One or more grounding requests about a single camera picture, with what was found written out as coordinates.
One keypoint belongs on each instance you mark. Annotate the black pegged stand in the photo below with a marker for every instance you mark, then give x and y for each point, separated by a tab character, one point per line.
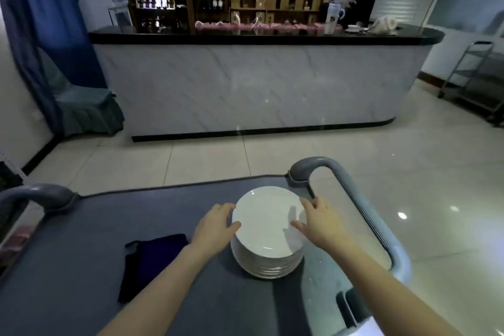
362	5

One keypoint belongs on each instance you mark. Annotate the white cup on saucer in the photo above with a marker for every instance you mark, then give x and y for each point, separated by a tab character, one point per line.
355	28

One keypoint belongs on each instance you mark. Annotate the marble bar counter black top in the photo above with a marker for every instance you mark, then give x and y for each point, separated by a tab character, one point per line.
236	83

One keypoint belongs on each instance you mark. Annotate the white refrigerator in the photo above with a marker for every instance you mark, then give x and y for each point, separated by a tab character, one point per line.
88	5

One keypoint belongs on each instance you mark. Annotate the person's right hand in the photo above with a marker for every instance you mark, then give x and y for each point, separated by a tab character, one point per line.
323	225

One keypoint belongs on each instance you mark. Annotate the row of pink bags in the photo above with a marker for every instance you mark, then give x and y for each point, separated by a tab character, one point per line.
244	27

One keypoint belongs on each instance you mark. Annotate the person's left hand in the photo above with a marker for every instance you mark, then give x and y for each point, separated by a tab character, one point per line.
214	229

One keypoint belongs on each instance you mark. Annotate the person's left forearm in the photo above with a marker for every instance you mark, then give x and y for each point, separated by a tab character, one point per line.
157	296

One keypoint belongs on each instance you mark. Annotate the grey service cart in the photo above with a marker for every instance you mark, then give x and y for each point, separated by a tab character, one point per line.
78	269

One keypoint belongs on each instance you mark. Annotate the chair with grey-green cover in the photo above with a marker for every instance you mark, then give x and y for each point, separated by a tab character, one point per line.
86	111

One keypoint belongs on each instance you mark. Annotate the white round plate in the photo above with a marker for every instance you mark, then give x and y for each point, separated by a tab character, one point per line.
267	221

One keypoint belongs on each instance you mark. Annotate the dark blue cleaning cloth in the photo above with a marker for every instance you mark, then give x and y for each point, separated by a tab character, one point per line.
149	265

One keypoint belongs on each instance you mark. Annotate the person's right forearm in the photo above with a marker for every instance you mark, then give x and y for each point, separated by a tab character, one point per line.
386	292

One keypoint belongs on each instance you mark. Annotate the white cloth bag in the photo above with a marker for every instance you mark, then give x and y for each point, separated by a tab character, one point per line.
384	26

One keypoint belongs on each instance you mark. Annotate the blue curtain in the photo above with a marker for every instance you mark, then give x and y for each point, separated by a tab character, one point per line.
39	13

